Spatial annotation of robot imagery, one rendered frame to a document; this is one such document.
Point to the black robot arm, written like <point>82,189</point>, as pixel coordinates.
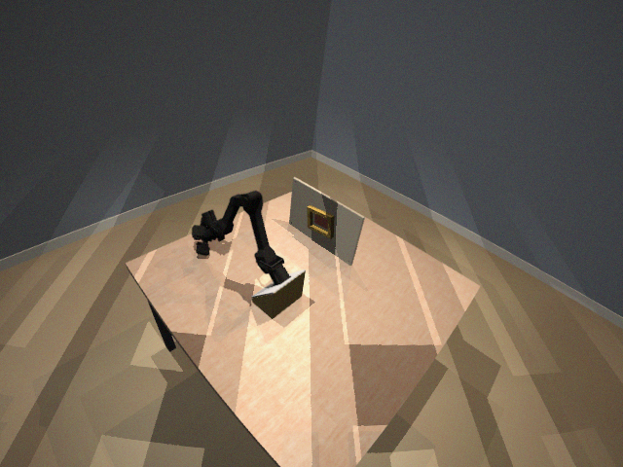
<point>252,203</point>

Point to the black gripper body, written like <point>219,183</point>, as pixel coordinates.
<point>203,248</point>

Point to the gold picture frame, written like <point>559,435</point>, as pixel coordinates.
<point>320,221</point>

